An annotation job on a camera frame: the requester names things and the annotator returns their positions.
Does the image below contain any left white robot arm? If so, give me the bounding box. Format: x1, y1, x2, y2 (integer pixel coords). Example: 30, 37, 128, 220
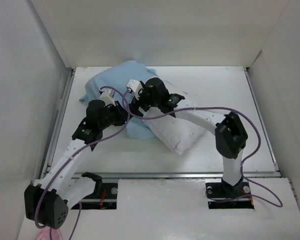
24, 99, 128, 230

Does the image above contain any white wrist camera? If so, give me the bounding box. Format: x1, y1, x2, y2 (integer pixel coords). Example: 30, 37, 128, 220
126, 79, 146, 100
99, 88, 116, 107

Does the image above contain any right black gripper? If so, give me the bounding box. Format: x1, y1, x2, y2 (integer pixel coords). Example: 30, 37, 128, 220
128, 83, 161, 119

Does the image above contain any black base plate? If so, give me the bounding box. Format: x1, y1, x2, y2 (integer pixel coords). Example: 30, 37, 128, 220
80, 182, 118, 210
205, 181, 255, 210

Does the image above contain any light blue pillowcase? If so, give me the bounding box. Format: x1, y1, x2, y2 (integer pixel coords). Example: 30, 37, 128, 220
79, 59, 166, 140

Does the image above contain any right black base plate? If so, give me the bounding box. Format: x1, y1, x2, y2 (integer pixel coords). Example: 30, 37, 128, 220
205, 181, 255, 210

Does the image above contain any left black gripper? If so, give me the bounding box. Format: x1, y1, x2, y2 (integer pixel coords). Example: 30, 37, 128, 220
98, 101, 133, 130

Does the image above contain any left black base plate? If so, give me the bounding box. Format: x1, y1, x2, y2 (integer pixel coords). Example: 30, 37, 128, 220
80, 182, 118, 210

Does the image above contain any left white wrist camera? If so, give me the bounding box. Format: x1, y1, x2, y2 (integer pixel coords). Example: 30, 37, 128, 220
99, 88, 116, 107

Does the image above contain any white pillow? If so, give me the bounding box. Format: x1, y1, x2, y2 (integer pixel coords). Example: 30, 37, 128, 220
139, 79, 226, 156

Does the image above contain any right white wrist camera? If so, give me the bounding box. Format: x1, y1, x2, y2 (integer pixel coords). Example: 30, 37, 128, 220
126, 79, 146, 100

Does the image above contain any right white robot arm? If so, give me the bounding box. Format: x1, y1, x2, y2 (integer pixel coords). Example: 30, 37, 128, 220
126, 77, 248, 199

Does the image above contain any pink cloth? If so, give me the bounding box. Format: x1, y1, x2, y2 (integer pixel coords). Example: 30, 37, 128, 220
36, 228, 63, 240

